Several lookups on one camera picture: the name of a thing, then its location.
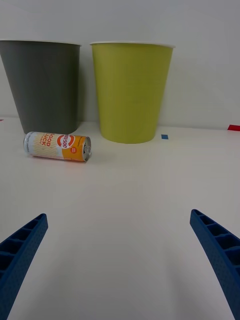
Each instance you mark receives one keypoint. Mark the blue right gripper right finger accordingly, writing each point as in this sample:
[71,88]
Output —
[222,252]

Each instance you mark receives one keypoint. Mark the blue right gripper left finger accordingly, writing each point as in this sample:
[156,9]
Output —
[17,260]

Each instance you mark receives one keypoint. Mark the orange and white drink can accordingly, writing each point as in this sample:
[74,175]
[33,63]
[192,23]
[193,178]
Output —
[53,146]

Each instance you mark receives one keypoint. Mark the grey plastic waste bin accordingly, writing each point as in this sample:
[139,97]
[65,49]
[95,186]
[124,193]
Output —
[45,87]

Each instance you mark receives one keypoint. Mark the yellow-green plastic waste bin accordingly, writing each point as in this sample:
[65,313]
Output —
[130,95]

